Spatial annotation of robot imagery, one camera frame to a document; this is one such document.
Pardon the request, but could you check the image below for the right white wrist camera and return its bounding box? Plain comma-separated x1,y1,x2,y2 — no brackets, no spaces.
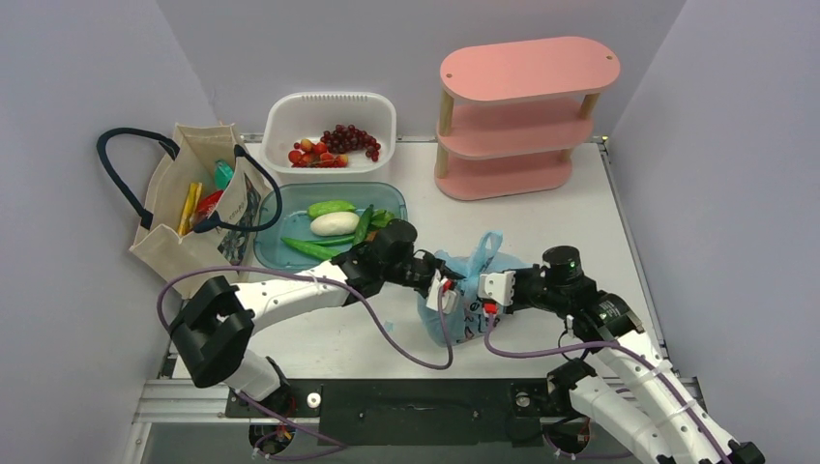
477,270,515,307

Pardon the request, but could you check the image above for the blue transparent tray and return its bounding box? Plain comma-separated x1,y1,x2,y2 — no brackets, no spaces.
254,182,407,273

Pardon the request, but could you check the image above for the pink three-tier shelf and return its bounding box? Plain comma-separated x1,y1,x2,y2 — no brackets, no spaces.
434,36,621,201

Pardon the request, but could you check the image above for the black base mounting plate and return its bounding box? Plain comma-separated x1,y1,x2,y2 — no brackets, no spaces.
262,378,591,450

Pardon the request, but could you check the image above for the red grape bunch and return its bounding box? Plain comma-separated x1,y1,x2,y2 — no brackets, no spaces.
319,124,382,162

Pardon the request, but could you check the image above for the long green okra pod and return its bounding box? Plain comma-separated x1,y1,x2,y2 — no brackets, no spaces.
280,238,342,261

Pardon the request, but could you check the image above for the white plastic basket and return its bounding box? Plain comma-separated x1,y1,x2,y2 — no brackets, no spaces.
257,92,397,182

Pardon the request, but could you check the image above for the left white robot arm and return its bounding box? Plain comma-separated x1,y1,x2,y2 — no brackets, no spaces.
167,219,462,416

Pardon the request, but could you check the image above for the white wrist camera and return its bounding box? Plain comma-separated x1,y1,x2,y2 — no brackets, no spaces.
427,272,459,314
477,270,515,307

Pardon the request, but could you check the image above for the blue plastic grocery bag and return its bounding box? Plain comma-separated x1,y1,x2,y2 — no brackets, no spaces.
417,231,526,347

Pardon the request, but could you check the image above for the dark green cucumber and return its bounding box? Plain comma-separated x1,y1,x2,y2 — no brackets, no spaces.
352,204,374,246

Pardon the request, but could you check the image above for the green leafy vegetable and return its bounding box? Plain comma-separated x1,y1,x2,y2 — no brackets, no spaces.
368,210,395,230

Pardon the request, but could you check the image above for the red cherries pile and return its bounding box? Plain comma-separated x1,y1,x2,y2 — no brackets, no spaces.
287,138,349,168

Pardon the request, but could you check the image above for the teal packet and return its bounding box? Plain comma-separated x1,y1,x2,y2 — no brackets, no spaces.
214,159,234,190

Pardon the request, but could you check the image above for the green bumpy cucumber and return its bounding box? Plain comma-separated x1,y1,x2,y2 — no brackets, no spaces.
307,200,357,219

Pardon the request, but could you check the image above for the yellow snack packet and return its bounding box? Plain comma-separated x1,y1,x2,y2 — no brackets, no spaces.
176,183,202,237

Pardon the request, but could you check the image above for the red snack packet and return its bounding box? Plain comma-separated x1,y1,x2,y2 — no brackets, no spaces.
190,190,223,226

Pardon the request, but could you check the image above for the beige canvas tote bag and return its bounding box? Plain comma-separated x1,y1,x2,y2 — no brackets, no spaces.
96,126,281,283

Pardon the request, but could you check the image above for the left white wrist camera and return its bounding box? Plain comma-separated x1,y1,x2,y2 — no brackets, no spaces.
427,272,459,314

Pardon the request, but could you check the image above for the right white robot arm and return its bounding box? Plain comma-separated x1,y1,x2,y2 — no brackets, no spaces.
502,246,766,463

